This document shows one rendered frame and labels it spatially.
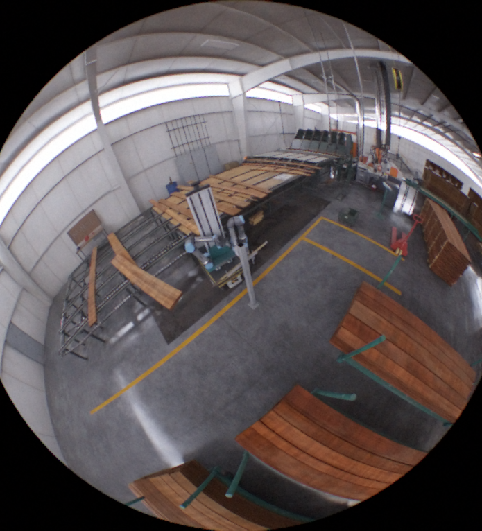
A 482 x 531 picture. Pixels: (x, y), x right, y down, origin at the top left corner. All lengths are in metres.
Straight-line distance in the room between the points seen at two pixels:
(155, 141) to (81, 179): 4.00
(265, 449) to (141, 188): 9.37
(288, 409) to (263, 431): 0.36
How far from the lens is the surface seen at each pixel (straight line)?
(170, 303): 1.96
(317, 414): 1.98
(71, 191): 8.96
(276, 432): 1.99
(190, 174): 8.84
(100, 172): 8.65
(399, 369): 2.31
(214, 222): 2.35
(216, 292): 2.93
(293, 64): 9.52
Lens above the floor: 2.34
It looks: 47 degrees down
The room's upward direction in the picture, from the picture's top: 14 degrees counter-clockwise
